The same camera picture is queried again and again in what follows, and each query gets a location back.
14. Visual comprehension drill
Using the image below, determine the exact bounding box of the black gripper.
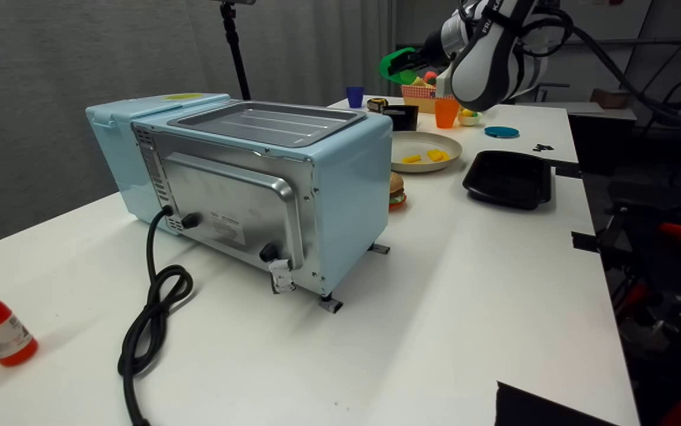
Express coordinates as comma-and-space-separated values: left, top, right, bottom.
416, 28, 456, 71

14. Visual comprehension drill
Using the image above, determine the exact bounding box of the orange cup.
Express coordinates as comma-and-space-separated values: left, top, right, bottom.
432, 94, 463, 129

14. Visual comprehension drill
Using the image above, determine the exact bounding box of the blue cup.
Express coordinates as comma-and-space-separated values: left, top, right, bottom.
346, 83, 366, 110

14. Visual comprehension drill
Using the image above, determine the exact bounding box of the black tray bowl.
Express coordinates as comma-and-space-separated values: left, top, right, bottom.
461, 148, 558, 213

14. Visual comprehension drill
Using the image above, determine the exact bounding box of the orange toy fruit basket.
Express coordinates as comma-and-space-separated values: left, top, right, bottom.
400, 68, 442, 113

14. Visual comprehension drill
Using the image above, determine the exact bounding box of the small black box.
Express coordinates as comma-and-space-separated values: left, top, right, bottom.
384, 101, 422, 133

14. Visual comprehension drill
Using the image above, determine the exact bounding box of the small yellow green toy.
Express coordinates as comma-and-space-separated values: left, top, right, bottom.
460, 106, 484, 129

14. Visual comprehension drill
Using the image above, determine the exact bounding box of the beige plate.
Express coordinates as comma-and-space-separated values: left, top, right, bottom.
389, 127, 466, 178

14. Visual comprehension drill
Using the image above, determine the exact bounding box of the teal round lid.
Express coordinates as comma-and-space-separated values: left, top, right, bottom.
483, 123, 523, 142

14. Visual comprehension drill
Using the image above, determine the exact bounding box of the toy burger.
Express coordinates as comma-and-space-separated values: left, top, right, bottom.
389, 171, 410, 213

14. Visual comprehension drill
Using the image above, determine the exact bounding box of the black stand pole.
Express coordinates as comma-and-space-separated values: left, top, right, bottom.
217, 0, 255, 101

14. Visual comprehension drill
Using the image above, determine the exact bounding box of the light blue toaster oven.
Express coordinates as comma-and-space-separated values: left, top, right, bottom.
85, 89, 396, 301

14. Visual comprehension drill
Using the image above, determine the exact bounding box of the red bottle white label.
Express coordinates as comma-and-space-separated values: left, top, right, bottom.
0, 271, 40, 370

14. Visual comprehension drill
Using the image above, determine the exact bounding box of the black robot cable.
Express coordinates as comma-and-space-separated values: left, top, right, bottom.
567, 22, 681, 129

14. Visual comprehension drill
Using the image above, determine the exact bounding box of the black toaster power cord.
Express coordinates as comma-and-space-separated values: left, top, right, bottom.
117, 206, 198, 426

